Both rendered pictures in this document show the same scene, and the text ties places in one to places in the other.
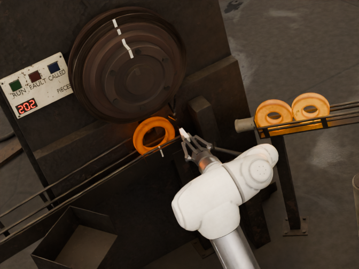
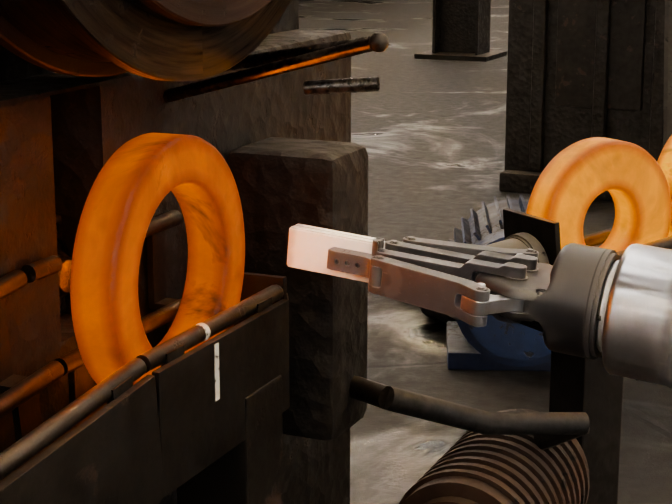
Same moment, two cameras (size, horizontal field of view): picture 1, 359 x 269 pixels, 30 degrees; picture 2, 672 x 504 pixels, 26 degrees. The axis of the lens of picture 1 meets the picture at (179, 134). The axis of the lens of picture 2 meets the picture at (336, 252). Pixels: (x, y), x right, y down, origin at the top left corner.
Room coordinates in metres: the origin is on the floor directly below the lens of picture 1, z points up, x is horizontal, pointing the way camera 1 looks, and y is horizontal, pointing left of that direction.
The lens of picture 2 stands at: (1.58, 0.79, 0.99)
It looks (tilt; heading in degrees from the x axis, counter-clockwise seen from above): 13 degrees down; 308
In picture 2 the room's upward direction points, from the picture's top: straight up
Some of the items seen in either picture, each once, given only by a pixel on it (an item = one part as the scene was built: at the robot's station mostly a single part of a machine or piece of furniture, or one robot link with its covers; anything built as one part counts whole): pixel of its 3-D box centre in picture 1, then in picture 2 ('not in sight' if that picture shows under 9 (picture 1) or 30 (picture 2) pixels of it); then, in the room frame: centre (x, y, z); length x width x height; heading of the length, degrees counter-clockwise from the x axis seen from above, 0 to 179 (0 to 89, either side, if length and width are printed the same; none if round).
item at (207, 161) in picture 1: (210, 167); (652, 314); (1.98, -0.08, 0.73); 0.09 x 0.06 x 0.09; 104
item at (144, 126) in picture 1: (154, 136); (164, 269); (2.26, 0.11, 0.75); 0.18 x 0.03 x 0.18; 105
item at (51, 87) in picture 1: (38, 85); not in sight; (2.28, 0.46, 1.15); 0.26 x 0.02 x 0.18; 104
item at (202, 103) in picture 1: (204, 123); (295, 287); (2.33, -0.12, 0.68); 0.11 x 0.08 x 0.24; 14
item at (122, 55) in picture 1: (138, 78); not in sight; (2.16, 0.08, 1.11); 0.28 x 0.06 x 0.28; 104
